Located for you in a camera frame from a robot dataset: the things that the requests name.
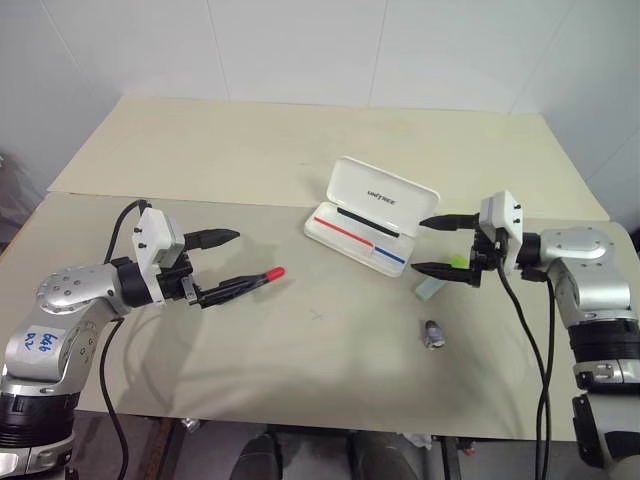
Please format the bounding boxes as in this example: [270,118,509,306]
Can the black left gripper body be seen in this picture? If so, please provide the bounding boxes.
[157,251,207,310]

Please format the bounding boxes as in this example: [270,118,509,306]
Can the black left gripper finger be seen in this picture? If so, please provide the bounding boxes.
[183,228,242,252]
[199,272,267,309]

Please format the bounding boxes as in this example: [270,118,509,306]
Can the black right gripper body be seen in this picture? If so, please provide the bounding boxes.
[467,214,507,290]

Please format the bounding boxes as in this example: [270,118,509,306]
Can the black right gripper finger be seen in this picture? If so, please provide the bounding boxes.
[410,260,477,288]
[418,213,480,233]

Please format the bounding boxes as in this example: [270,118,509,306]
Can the pale blue and green eraser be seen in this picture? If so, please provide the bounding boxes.
[413,254,470,303]

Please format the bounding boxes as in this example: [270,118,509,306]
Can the black marker with red cap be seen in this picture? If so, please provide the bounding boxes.
[224,266,288,297]

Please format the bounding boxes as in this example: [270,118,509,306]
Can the small grey sharpener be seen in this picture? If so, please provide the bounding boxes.
[423,318,447,352]

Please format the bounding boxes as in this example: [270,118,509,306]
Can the white hinged pencil case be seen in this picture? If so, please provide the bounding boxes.
[303,155,442,279]

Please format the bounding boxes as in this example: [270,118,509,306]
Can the thin black pen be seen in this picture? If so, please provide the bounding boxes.
[336,206,400,240]

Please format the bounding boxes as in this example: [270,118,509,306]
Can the dark metal table leg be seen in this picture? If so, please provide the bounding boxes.
[147,418,187,480]
[441,433,462,480]

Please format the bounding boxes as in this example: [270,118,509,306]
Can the dark rounded shape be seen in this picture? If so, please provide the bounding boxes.
[238,433,282,480]
[348,428,434,480]

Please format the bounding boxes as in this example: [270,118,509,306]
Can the grey patterned background object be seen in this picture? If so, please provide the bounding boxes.
[0,149,32,251]

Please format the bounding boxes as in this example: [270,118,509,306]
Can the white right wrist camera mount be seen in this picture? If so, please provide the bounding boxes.
[478,189,524,277]

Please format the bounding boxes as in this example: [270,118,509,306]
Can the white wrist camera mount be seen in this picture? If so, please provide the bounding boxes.
[478,189,524,277]
[130,207,187,304]

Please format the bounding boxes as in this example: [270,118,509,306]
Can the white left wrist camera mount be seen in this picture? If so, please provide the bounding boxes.
[130,207,187,304]

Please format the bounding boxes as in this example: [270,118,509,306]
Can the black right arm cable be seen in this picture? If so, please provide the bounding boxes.
[496,268,552,480]
[519,266,557,480]

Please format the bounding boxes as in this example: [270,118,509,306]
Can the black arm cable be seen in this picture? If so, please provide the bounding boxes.
[496,268,552,480]
[98,198,151,480]
[519,266,557,480]

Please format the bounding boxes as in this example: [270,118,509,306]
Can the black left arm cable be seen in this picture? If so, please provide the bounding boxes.
[98,198,151,480]

